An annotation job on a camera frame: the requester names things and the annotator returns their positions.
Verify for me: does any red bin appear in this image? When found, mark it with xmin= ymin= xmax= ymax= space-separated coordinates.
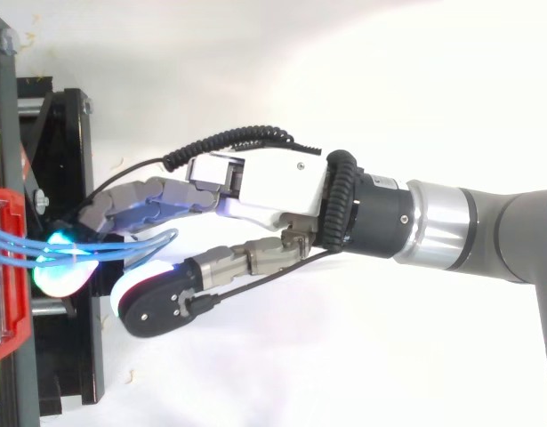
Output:
xmin=0 ymin=186 xmax=33 ymax=366

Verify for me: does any black coiled cable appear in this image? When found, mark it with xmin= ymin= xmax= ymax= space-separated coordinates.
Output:
xmin=163 ymin=125 xmax=295 ymax=173

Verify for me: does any blue cable bundle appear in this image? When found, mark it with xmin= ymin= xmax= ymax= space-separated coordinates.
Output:
xmin=0 ymin=224 xmax=180 ymax=269

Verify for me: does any black stand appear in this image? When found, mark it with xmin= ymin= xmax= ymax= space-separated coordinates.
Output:
xmin=0 ymin=11 xmax=106 ymax=427

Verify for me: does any thin black cable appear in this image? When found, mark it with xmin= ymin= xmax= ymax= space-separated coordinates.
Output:
xmin=75 ymin=157 xmax=167 ymax=210
xmin=189 ymin=248 xmax=334 ymax=315

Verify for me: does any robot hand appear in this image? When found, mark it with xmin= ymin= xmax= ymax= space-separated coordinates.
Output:
xmin=33 ymin=142 xmax=328 ymax=340

